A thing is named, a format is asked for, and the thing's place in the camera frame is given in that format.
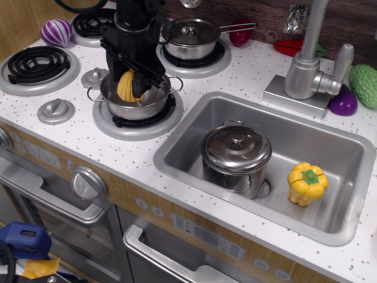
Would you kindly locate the front silver stove knob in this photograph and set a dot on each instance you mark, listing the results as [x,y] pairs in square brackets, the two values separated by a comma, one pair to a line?
[55,112]

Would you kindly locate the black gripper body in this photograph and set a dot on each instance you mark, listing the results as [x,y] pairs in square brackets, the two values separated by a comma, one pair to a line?
[138,47]

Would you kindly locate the steel lidded saucepan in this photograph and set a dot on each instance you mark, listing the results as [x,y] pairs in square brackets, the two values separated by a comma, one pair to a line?
[195,38]

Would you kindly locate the blue clamp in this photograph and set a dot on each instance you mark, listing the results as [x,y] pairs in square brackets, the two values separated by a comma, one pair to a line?
[26,241]

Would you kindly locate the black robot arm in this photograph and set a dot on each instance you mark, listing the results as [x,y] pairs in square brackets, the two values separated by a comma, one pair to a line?
[137,14]

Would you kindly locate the yellow toy bell pepper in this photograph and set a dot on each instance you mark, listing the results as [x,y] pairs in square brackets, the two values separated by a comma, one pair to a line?
[307,183]

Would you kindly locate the hanging silver utensil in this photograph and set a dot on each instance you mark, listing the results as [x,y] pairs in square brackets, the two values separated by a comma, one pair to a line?
[295,19]

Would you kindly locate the silver stove knob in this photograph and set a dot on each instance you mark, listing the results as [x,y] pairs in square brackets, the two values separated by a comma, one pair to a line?
[93,78]
[55,112]

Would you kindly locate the purple toy eggplant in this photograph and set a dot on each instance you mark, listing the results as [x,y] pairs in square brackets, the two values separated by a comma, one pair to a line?
[345,103]

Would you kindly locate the silver dishwasher door handle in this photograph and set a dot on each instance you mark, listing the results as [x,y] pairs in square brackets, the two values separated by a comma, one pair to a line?
[203,273]

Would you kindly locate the dark red toy fruit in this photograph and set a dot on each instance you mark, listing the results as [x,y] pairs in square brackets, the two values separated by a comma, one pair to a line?
[240,36]

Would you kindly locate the yellow tape piece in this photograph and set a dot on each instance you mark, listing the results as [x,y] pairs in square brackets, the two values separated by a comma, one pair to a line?
[36,268]

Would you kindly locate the yellow toy corn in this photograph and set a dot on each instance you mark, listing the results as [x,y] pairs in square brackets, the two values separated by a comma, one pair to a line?
[125,88]

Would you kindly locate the steel lidded pot in sink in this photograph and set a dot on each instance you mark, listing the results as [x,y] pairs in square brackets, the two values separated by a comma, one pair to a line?
[235,157]

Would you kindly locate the silver toy faucet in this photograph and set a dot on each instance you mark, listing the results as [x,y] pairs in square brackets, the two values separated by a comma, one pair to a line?
[305,88]

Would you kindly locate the green bumpy toy vegetable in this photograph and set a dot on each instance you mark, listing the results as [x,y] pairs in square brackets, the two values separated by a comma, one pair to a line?
[362,80]

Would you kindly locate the back right stove burner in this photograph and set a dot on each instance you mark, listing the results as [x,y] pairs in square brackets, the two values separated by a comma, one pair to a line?
[212,64]

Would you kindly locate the middle silver stove knob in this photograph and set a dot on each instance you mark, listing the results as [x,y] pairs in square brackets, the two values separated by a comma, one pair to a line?
[93,78]

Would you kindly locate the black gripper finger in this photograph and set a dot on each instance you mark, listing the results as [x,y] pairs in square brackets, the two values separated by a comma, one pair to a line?
[116,65]
[141,84]

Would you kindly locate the red toy carrot slice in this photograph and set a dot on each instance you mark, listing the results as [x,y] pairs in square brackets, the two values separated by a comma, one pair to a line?
[292,47]

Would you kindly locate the front left black coil burner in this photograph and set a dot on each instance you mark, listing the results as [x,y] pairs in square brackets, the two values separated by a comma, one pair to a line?
[36,71]

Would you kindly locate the large silver oven dial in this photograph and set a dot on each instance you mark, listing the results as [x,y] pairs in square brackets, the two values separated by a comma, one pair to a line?
[87,184]

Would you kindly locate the purple white striped toy onion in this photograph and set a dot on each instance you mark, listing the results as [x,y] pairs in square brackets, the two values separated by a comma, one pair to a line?
[56,32]

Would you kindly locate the silver oven door handle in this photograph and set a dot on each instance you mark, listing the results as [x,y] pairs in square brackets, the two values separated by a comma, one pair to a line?
[29,185]

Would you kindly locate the hanging silver strainer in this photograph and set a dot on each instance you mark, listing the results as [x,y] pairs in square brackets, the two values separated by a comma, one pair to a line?
[190,4]

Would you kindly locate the steel pan with loop handles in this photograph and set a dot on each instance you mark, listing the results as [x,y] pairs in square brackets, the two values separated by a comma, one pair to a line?
[152,102]

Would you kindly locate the small silver edge dial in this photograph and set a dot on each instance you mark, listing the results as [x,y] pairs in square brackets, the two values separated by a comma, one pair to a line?
[5,140]

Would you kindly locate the front right stove burner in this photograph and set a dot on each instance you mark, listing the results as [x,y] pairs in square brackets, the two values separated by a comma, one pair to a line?
[103,119]

